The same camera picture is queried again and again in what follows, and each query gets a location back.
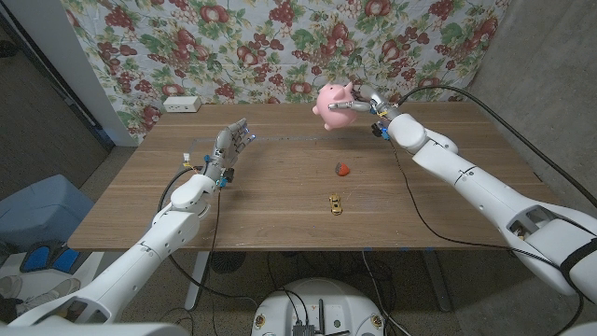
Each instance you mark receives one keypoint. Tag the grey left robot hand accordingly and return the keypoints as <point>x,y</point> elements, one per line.
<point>227,145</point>

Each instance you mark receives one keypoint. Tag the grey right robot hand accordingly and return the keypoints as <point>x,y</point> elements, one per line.
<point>378,100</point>

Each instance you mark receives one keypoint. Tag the pink plastic piggy bank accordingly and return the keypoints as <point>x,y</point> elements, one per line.
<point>333,116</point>

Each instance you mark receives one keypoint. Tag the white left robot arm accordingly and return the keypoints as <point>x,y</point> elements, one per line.
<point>154,242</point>

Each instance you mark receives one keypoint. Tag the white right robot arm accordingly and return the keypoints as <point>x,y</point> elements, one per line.
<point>480,186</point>

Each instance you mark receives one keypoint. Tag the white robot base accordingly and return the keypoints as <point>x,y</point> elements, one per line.
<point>322,303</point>

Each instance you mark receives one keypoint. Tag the red toy strawberry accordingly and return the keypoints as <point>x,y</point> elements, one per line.
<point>342,170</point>

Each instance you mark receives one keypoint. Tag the yellow toy car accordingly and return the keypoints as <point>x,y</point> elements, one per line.
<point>335,204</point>

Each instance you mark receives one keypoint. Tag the white power strip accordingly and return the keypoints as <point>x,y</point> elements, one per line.
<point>182,104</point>

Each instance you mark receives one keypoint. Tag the floral fruit print backdrop cloth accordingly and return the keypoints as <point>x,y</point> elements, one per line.
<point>233,46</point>

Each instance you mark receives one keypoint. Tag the round black floor fan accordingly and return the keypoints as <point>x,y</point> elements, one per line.
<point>227,261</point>

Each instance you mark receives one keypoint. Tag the white table leg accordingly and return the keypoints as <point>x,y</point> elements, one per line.
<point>197,280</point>

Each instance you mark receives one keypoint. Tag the grey table leg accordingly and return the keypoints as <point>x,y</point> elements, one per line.
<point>437,280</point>

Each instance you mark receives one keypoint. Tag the blue plastic bin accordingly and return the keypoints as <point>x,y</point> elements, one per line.
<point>42,210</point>

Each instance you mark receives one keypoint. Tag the blue foot pedal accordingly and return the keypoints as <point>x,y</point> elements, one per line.
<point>65,260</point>
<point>35,258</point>

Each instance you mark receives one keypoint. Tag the white sneaker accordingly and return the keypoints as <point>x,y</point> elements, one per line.
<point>51,289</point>

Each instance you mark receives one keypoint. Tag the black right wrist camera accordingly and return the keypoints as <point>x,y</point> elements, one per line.
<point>380,130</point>

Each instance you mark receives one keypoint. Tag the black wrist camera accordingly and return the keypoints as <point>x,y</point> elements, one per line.
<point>227,177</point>
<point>380,130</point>

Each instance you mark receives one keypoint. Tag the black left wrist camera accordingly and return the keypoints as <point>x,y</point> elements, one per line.
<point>227,177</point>

